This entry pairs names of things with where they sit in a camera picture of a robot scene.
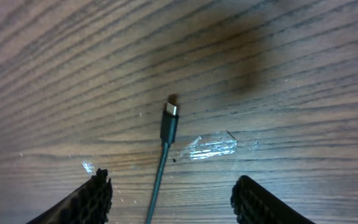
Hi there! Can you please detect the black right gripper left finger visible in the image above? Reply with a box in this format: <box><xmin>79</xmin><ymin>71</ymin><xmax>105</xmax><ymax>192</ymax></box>
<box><xmin>28</xmin><ymin>169</ymin><xmax>113</xmax><ymax>224</ymax></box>

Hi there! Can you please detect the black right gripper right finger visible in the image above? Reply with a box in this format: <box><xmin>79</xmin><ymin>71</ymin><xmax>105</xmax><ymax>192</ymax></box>
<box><xmin>231</xmin><ymin>175</ymin><xmax>314</xmax><ymax>224</ymax></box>

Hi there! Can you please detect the black USB charging cable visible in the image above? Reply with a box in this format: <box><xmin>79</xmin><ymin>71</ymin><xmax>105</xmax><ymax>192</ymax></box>
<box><xmin>144</xmin><ymin>101</ymin><xmax>180</xmax><ymax>224</ymax></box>

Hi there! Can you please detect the clear tape piece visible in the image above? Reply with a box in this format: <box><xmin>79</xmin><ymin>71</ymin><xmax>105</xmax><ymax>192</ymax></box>
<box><xmin>180</xmin><ymin>131</ymin><xmax>237</xmax><ymax>160</ymax></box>

